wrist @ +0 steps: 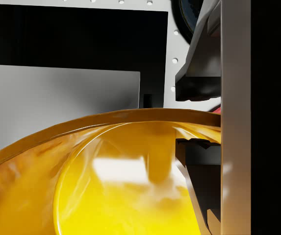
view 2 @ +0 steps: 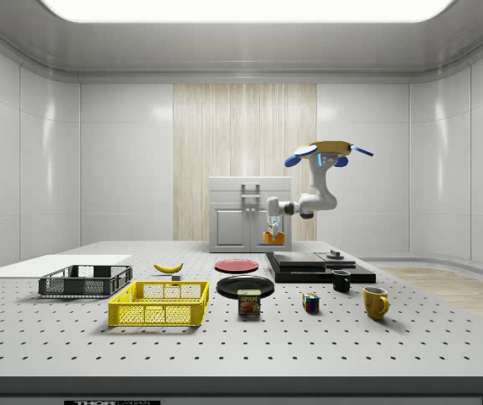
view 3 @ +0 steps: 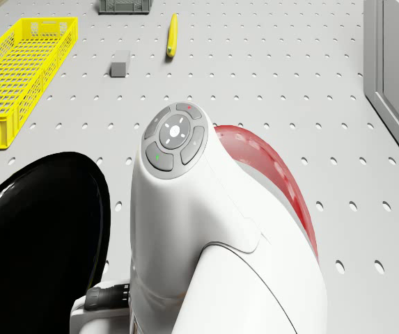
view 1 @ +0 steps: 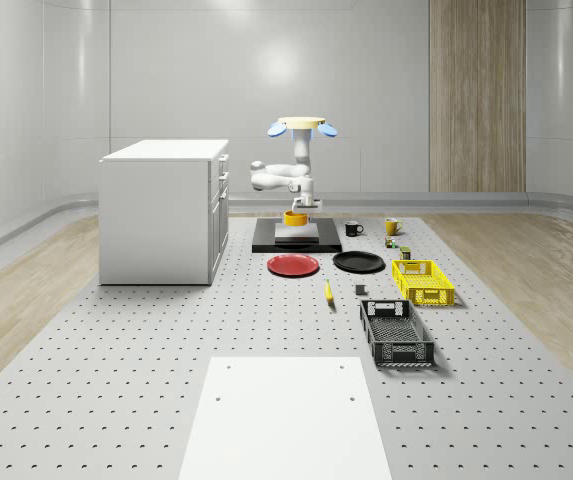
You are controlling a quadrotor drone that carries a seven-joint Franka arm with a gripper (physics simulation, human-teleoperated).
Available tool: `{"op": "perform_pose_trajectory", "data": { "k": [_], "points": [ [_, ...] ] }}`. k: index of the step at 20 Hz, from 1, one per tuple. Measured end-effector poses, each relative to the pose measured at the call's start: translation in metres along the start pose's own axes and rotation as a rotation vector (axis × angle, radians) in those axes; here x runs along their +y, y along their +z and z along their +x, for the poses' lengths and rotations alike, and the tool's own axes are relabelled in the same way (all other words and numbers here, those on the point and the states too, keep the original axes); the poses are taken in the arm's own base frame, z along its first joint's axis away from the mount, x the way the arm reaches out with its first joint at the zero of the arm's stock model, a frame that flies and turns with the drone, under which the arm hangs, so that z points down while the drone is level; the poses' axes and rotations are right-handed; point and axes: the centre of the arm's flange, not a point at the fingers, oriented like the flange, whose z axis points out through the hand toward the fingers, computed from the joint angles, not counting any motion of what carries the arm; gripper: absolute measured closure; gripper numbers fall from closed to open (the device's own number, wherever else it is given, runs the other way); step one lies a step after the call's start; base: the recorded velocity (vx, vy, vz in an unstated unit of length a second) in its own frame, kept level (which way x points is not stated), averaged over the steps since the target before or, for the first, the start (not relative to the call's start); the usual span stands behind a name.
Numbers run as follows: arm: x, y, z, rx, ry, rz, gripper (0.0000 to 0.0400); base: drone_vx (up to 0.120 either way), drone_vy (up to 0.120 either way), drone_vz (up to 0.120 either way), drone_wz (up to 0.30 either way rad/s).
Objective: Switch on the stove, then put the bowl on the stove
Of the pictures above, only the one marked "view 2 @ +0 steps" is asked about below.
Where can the banana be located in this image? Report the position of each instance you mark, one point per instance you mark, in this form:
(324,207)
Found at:
(167,269)

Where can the black plate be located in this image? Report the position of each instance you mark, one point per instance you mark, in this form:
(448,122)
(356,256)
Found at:
(232,284)

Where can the orange mug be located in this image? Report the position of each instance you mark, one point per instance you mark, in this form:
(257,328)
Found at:
(281,237)

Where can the flat-sided can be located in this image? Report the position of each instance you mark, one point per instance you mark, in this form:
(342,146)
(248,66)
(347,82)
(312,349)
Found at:
(249,303)

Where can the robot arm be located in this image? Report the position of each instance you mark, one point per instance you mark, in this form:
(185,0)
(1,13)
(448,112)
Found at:
(319,181)

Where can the puzzle cube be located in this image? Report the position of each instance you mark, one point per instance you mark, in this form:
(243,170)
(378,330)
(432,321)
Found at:
(311,302)

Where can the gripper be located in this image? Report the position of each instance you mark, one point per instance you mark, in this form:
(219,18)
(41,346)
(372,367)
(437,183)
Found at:
(274,226)

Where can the yellow mug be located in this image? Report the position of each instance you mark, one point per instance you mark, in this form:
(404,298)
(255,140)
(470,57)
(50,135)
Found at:
(374,303)

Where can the grey cube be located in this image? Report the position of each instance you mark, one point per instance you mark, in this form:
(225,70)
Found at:
(176,278)

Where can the yellow basket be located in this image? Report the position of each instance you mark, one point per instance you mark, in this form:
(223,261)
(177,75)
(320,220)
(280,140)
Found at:
(157,314)

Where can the white cabinet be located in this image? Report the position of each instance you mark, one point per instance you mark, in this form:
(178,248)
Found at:
(232,219)

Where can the black stove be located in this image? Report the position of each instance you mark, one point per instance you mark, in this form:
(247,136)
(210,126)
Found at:
(300,263)

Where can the dark grey basket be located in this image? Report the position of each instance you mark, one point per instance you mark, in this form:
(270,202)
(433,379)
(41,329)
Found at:
(55,287)

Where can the red plate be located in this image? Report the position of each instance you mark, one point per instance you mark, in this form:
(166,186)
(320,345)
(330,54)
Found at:
(237,265)

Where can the black mug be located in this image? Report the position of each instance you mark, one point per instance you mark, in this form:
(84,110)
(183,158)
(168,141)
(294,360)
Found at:
(340,282)

